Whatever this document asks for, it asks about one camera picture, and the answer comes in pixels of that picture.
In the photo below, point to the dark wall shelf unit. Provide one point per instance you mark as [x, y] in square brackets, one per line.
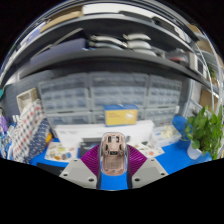
[100, 55]

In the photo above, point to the yellow and blue box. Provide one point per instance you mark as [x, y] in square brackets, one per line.
[120, 116]

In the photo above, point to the clear plastic parts box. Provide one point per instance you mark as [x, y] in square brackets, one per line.
[166, 133]

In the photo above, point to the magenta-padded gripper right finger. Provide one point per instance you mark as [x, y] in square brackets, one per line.
[138, 161]

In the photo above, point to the beige woven basket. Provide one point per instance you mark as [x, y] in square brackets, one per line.
[23, 100]

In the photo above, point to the red blue checkered cloth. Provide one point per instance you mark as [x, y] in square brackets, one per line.
[25, 130]

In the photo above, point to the green plant in white pot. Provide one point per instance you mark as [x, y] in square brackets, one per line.
[203, 133]

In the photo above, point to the pink translucent computer mouse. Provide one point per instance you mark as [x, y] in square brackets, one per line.
[114, 160]

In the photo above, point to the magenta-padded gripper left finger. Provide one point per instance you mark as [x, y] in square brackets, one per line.
[88, 161]

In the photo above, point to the long white cardboard box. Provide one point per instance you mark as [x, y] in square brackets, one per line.
[73, 133]

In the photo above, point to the colourful sticker sheet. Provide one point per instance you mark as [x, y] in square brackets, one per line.
[150, 150]
[60, 151]

